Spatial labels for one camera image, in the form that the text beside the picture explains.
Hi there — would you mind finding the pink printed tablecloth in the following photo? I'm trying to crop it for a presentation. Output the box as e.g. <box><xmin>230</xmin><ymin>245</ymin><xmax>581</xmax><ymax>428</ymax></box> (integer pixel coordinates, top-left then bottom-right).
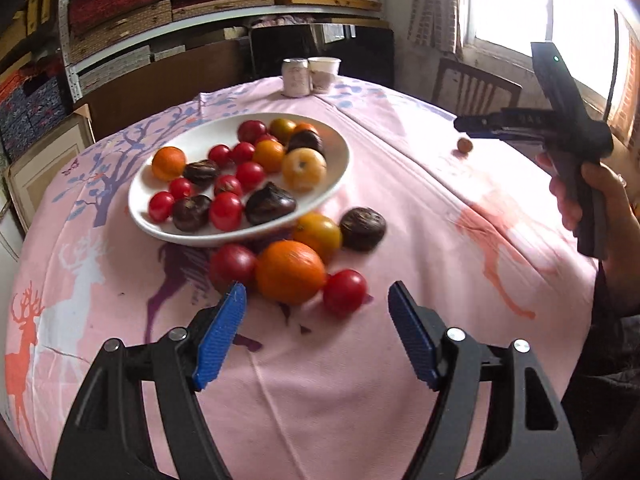
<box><xmin>1</xmin><ymin>78</ymin><xmax>596</xmax><ymax>479</ymax></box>

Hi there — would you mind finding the dark brown water chestnut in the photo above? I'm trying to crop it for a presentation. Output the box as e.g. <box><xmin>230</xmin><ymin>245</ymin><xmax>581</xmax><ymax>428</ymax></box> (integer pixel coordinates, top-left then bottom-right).
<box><xmin>340</xmin><ymin>207</ymin><xmax>387</xmax><ymax>252</ymax></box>

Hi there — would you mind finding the dark wooden chair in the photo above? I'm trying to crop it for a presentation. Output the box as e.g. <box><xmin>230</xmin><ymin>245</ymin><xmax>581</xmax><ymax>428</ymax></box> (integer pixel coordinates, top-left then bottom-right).
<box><xmin>432</xmin><ymin>58</ymin><xmax>522</xmax><ymax>116</ymax></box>

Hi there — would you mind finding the white metal shelf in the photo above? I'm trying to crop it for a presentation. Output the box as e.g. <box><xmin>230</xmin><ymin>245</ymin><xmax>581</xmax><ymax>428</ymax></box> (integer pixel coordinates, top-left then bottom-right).
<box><xmin>58</xmin><ymin>0</ymin><xmax>382</xmax><ymax>103</ymax></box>

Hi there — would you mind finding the yellow-orange round fruit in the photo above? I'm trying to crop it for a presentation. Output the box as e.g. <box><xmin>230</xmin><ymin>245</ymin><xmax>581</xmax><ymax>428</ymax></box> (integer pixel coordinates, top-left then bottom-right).
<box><xmin>292</xmin><ymin>212</ymin><xmax>343</xmax><ymax>264</ymax></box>

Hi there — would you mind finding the framed picture leaning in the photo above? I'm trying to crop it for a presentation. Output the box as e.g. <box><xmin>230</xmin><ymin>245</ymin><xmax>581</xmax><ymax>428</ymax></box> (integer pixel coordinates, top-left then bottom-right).
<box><xmin>4</xmin><ymin>104</ymin><xmax>96</xmax><ymax>232</ymax></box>

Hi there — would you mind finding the black glass cabinet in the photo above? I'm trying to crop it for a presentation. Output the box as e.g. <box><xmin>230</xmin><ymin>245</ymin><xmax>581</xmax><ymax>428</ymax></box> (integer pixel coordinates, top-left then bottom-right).
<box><xmin>248</xmin><ymin>23</ymin><xmax>395</xmax><ymax>88</ymax></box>

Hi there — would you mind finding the dark red plum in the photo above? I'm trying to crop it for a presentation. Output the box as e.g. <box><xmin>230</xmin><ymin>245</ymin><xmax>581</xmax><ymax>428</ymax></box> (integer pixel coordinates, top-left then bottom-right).
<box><xmin>209</xmin><ymin>244</ymin><xmax>257</xmax><ymax>294</ymax></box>

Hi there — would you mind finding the white paper cup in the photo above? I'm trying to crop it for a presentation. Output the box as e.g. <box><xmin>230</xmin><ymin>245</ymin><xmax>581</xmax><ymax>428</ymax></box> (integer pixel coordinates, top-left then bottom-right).
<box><xmin>308</xmin><ymin>56</ymin><xmax>341</xmax><ymax>93</ymax></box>

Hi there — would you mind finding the person's right hand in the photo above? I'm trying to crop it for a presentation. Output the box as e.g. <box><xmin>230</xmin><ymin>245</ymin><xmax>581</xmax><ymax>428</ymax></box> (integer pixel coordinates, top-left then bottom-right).
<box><xmin>534</xmin><ymin>152</ymin><xmax>640</xmax><ymax>319</ymax></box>

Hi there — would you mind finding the white round plate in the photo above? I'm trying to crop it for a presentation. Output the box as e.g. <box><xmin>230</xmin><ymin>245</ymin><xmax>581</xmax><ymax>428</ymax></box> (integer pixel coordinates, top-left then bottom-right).
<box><xmin>128</xmin><ymin>113</ymin><xmax>352</xmax><ymax>247</ymax></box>

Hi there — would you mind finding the yellow round fruit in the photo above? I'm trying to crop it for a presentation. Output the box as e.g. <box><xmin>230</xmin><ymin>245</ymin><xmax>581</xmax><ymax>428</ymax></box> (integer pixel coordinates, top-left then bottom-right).
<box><xmin>281</xmin><ymin>148</ymin><xmax>326</xmax><ymax>192</ymax></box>

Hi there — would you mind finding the red cherry tomato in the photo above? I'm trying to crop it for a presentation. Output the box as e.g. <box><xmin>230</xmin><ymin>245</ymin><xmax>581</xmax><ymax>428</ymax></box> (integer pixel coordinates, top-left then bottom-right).
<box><xmin>322</xmin><ymin>269</ymin><xmax>368</xmax><ymax>316</ymax></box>

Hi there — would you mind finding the large orange mandarin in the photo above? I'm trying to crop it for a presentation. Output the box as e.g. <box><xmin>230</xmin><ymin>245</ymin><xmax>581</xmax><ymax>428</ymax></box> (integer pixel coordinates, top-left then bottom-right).
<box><xmin>256</xmin><ymin>240</ymin><xmax>326</xmax><ymax>307</ymax></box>

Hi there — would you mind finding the small orange kumquat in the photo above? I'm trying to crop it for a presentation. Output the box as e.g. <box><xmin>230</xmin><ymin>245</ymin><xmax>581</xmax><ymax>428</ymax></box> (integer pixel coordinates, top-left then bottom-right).
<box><xmin>457</xmin><ymin>138</ymin><xmax>473</xmax><ymax>154</ymax></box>

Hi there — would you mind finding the white drink can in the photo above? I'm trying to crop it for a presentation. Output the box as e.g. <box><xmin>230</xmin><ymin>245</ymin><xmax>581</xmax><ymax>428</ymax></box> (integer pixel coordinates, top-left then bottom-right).
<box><xmin>281</xmin><ymin>58</ymin><xmax>311</xmax><ymax>99</ymax></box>

